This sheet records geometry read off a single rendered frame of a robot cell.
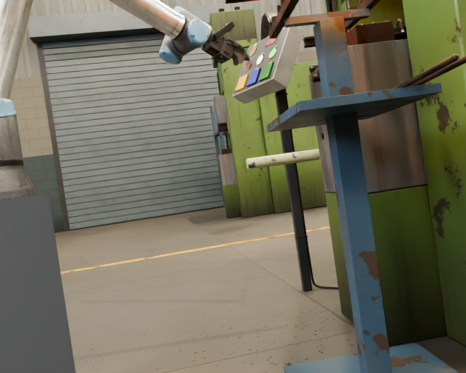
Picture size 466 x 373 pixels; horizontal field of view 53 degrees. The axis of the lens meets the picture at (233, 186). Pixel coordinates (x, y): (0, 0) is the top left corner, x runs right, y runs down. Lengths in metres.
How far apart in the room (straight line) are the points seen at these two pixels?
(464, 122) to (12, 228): 1.16
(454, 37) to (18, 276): 1.24
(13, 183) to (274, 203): 5.32
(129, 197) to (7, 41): 7.97
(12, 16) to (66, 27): 8.06
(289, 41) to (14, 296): 1.48
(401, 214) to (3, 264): 1.11
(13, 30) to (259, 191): 5.18
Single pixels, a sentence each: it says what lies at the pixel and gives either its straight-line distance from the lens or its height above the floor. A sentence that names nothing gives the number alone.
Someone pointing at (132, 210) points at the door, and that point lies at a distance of 9.46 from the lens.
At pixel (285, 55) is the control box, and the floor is 1.06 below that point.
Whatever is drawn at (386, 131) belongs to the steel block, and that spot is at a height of 0.65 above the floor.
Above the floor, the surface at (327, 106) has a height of 0.69.
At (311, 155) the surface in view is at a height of 0.62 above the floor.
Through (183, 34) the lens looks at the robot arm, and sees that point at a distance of 1.74.
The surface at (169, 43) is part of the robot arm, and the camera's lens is 1.85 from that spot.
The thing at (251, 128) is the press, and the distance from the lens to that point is 6.51.
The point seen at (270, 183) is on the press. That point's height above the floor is 0.41.
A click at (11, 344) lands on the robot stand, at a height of 0.25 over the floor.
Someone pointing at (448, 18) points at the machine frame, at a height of 0.90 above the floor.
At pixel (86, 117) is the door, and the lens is 9.61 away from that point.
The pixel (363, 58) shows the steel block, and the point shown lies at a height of 0.87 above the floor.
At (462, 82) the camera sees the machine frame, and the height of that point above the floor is 0.73.
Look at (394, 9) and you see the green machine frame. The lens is 2.07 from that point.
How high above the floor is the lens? 0.58
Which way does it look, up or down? 1 degrees down
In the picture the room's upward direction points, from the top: 8 degrees counter-clockwise
